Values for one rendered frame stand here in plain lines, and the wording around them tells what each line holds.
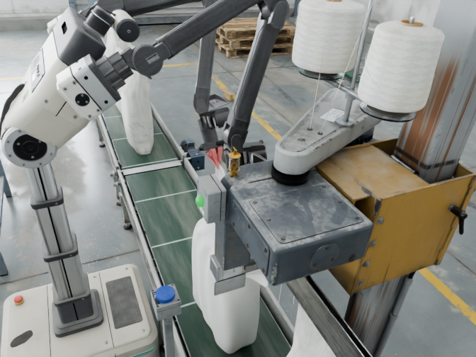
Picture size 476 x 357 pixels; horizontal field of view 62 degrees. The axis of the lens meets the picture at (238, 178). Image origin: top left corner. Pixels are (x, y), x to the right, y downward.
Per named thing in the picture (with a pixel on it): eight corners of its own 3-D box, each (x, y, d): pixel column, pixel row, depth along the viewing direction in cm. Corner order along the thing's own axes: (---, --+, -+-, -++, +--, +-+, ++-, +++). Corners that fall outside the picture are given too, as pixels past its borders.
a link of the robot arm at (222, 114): (196, 104, 156) (195, 100, 147) (224, 97, 156) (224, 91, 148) (204, 134, 156) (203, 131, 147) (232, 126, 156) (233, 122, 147)
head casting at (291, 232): (212, 253, 109) (214, 161, 93) (290, 233, 118) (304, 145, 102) (261, 343, 87) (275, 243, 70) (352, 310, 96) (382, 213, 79)
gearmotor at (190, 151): (174, 153, 311) (173, 137, 303) (192, 150, 316) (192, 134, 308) (185, 173, 288) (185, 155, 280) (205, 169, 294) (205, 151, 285)
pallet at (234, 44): (211, 36, 676) (211, 27, 668) (274, 32, 720) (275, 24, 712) (230, 49, 612) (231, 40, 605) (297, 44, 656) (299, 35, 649)
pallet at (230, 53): (211, 44, 685) (212, 35, 677) (273, 41, 725) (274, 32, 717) (228, 58, 622) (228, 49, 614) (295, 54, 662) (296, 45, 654)
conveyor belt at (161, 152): (87, 76, 439) (86, 69, 434) (123, 74, 453) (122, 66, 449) (125, 181, 273) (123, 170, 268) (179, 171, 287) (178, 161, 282)
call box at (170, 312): (151, 302, 129) (149, 290, 126) (174, 295, 132) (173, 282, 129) (157, 321, 123) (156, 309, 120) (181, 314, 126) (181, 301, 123)
